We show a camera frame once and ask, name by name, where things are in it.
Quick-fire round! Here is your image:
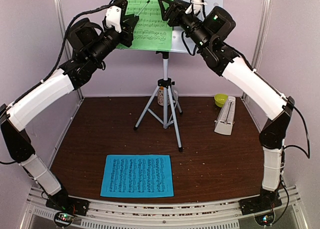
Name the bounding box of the white metronome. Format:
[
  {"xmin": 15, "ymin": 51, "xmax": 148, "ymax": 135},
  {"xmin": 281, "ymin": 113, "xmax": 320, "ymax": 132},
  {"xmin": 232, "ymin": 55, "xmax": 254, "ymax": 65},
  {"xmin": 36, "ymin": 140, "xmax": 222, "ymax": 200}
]
[{"xmin": 214, "ymin": 96, "xmax": 236, "ymax": 136}]

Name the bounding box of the aluminium front rail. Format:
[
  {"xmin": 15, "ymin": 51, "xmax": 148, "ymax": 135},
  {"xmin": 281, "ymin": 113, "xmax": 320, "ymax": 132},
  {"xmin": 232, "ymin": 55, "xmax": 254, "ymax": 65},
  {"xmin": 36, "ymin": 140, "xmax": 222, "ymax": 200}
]
[{"xmin": 18, "ymin": 186, "xmax": 311, "ymax": 229}]

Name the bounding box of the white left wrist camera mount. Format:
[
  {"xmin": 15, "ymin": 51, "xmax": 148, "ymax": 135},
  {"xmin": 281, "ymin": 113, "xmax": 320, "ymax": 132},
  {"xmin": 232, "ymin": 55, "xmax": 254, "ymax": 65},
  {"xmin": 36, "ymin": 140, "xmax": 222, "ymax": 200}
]
[{"xmin": 104, "ymin": 5, "xmax": 122, "ymax": 33}]

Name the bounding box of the green sheet music page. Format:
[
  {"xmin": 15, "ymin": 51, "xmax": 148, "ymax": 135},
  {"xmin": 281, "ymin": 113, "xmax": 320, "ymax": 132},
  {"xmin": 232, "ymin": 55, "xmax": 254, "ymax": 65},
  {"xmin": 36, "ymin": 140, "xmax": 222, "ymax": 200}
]
[{"xmin": 126, "ymin": 0, "xmax": 173, "ymax": 52}]

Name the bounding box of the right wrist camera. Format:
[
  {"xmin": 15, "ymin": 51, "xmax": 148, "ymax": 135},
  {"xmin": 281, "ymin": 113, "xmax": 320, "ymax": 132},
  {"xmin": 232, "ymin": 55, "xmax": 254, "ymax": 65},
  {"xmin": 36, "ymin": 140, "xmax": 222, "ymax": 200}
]
[{"xmin": 185, "ymin": 0, "xmax": 207, "ymax": 17}]

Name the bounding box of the white perforated music stand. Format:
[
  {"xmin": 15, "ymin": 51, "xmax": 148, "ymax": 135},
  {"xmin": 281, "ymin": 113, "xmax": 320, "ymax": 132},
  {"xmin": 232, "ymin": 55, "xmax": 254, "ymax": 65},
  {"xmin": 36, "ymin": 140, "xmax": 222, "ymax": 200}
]
[{"xmin": 109, "ymin": 0, "xmax": 225, "ymax": 152}]

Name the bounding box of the small yellow-green bowl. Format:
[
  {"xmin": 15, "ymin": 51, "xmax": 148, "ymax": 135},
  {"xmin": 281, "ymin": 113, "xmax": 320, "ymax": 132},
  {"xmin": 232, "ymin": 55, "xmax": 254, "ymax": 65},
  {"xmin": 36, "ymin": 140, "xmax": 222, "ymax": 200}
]
[{"xmin": 214, "ymin": 93, "xmax": 228, "ymax": 108}]

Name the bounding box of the right aluminium frame post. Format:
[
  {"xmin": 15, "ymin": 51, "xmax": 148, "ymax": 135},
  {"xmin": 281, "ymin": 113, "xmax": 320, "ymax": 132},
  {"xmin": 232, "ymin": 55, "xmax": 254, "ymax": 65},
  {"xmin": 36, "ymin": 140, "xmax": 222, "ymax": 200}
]
[{"xmin": 241, "ymin": 0, "xmax": 273, "ymax": 102}]

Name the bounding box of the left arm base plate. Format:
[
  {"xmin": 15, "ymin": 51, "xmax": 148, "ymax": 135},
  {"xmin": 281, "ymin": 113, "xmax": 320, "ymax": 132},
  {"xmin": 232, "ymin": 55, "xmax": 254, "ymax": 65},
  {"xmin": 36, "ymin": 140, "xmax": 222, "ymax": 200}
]
[{"xmin": 45, "ymin": 196, "xmax": 90, "ymax": 216}]

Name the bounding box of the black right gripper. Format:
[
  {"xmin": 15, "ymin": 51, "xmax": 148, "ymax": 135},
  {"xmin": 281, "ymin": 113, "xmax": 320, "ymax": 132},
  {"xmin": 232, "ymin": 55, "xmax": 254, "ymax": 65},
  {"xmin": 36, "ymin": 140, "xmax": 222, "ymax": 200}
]
[{"xmin": 157, "ymin": 0, "xmax": 211, "ymax": 50}]

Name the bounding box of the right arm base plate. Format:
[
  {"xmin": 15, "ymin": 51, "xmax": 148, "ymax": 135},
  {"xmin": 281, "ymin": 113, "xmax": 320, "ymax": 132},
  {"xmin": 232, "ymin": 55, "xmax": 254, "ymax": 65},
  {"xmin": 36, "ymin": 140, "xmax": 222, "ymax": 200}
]
[{"xmin": 238, "ymin": 195, "xmax": 282, "ymax": 216}]

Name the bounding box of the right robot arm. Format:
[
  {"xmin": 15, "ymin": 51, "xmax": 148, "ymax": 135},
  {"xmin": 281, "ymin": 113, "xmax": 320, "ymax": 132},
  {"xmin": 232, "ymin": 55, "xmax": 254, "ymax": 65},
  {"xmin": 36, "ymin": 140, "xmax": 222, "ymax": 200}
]
[{"xmin": 157, "ymin": 0, "xmax": 298, "ymax": 210}]

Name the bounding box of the left aluminium frame post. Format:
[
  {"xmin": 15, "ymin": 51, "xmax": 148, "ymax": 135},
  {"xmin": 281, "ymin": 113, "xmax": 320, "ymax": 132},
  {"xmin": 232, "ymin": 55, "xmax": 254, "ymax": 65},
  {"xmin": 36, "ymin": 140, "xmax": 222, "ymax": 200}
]
[{"xmin": 51, "ymin": 0, "xmax": 85, "ymax": 100}]

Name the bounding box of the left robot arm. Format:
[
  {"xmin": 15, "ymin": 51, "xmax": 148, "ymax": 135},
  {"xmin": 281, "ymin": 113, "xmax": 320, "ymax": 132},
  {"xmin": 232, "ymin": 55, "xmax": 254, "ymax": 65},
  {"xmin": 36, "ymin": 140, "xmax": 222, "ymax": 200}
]
[{"xmin": 0, "ymin": 0, "xmax": 139, "ymax": 211}]

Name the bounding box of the floral ceramic mug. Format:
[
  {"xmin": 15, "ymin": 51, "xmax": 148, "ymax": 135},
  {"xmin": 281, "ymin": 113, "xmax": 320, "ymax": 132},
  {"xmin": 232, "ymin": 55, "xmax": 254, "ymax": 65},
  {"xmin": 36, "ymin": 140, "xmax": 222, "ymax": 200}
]
[{"xmin": 157, "ymin": 86, "xmax": 179, "ymax": 106}]

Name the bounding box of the aluminium frame post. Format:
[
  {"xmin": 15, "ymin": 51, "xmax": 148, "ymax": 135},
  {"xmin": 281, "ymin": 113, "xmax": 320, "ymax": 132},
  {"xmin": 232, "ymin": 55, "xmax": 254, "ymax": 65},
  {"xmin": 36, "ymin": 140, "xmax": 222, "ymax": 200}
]
[
  {"xmin": 51, "ymin": 0, "xmax": 85, "ymax": 100},
  {"xmin": 241, "ymin": 0, "xmax": 273, "ymax": 102}
]

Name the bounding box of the blue sheet music page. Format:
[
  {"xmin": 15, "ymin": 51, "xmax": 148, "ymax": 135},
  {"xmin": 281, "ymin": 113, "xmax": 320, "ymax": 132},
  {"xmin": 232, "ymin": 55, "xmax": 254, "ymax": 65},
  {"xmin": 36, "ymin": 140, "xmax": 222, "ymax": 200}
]
[{"xmin": 100, "ymin": 154, "xmax": 174, "ymax": 199}]

